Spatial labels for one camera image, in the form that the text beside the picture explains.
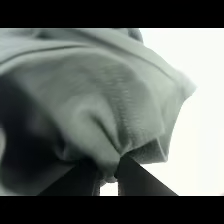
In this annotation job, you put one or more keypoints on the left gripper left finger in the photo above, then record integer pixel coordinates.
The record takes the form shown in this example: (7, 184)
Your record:
(78, 183)

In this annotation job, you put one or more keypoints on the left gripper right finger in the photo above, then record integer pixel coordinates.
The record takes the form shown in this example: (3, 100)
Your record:
(140, 183)

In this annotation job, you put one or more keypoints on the dark green garment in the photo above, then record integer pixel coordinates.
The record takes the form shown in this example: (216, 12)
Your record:
(100, 93)

